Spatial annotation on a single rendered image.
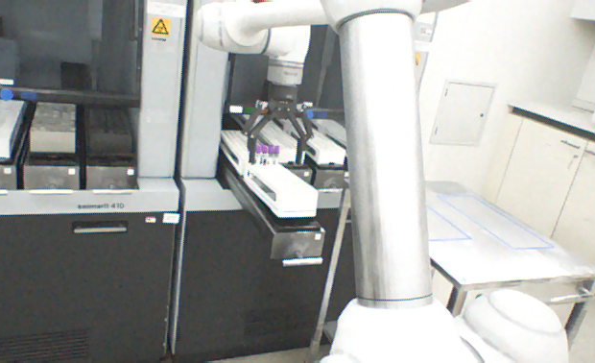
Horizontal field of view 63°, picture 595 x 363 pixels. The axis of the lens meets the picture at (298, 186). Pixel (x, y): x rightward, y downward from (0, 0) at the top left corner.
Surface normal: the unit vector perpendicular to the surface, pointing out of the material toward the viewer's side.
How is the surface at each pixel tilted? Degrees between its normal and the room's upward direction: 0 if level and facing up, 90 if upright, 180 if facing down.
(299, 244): 90
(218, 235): 90
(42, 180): 90
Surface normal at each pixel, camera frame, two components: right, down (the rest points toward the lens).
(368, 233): -0.65, 0.00
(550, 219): -0.91, 0.00
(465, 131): 0.38, 0.39
